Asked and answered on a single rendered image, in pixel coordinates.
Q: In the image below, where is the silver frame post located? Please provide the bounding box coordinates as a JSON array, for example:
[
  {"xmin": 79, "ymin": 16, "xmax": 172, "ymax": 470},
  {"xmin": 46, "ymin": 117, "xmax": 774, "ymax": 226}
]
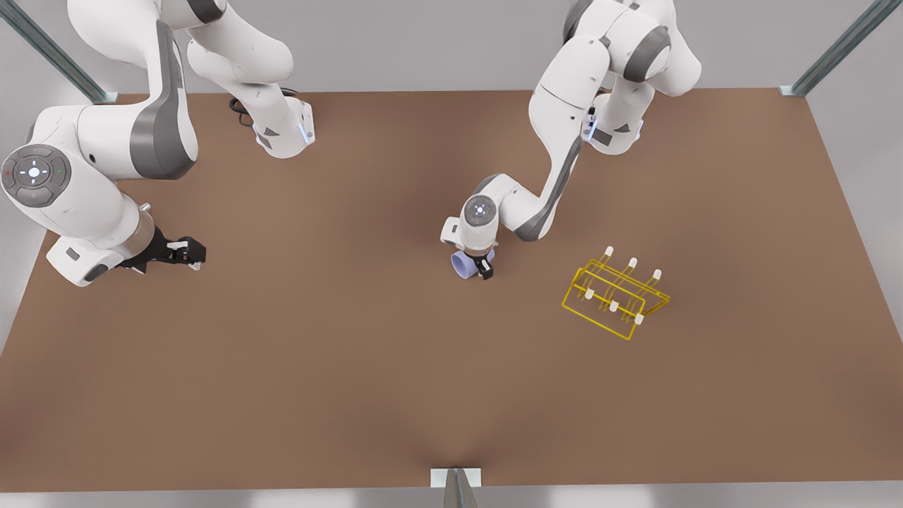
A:
[
  {"xmin": 780, "ymin": 0, "xmax": 903, "ymax": 97},
  {"xmin": 430, "ymin": 467, "xmax": 483, "ymax": 508},
  {"xmin": 0, "ymin": 0, "xmax": 120, "ymax": 105}
]

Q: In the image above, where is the lilac cup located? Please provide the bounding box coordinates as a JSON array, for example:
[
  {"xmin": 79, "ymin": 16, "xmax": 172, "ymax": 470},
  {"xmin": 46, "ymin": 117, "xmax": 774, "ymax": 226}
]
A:
[{"xmin": 451, "ymin": 247, "xmax": 497, "ymax": 280}]

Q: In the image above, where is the black cable loop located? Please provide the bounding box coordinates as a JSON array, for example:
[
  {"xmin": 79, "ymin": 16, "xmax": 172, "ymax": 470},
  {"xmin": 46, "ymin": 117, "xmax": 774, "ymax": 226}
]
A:
[{"xmin": 229, "ymin": 87, "xmax": 300, "ymax": 129}]

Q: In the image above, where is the yellow wire cup holder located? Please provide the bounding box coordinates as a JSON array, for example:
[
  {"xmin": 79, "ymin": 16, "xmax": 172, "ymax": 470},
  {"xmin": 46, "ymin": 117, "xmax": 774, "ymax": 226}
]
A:
[{"xmin": 562, "ymin": 246, "xmax": 672, "ymax": 341}]

